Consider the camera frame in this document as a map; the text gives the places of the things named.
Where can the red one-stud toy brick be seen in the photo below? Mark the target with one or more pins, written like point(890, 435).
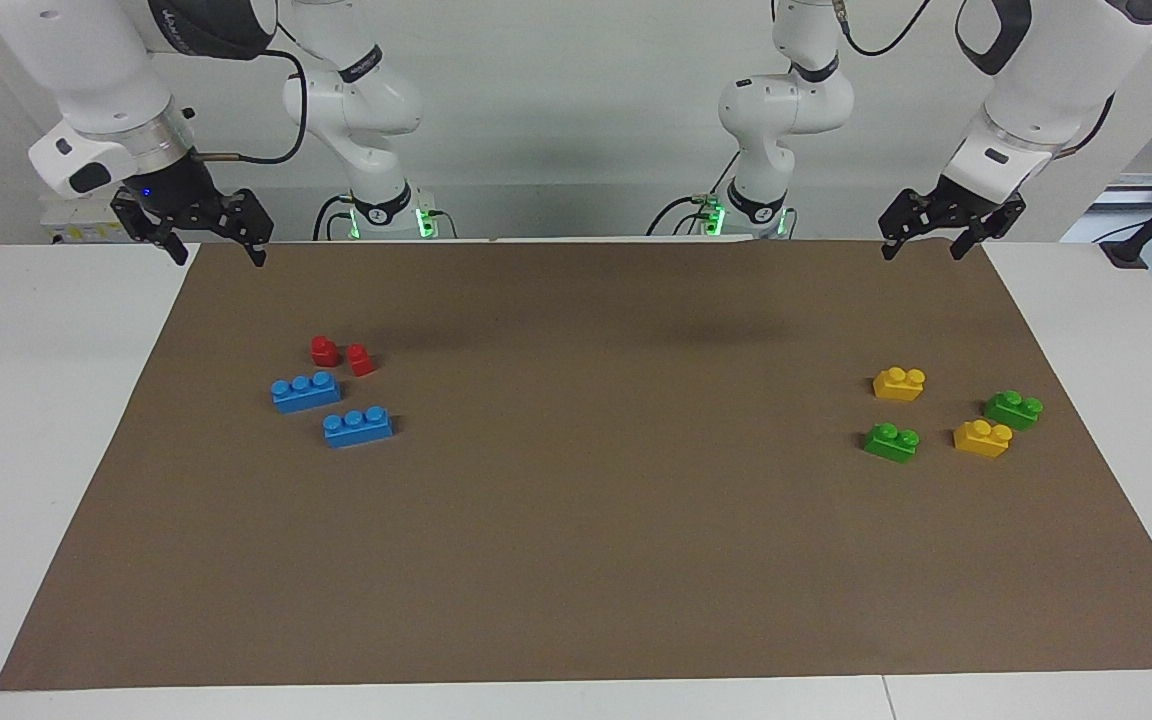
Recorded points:
point(324, 352)
point(361, 361)

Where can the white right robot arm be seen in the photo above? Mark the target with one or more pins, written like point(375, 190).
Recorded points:
point(86, 70)

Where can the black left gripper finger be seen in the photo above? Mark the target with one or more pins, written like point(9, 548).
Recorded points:
point(904, 215)
point(998, 218)

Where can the white wall box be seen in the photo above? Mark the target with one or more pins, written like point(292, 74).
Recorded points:
point(76, 225)

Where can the yellow two-stud toy brick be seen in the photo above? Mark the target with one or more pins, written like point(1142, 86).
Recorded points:
point(899, 385)
point(982, 440)

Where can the brown table mat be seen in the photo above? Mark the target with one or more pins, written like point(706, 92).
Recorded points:
point(576, 550)

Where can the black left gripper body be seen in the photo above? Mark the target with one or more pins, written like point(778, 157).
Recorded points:
point(956, 205)

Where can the green two-stud toy brick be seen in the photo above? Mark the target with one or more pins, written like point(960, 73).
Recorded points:
point(1013, 411)
point(891, 444)

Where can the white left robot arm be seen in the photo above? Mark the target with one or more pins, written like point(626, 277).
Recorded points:
point(1056, 90)

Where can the blue three-stud toy brick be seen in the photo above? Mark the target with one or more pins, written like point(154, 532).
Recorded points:
point(358, 430)
point(306, 394)

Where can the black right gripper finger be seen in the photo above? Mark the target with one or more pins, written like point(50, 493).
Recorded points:
point(136, 225)
point(254, 222)

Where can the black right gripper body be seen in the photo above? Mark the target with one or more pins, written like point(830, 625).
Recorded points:
point(176, 200)

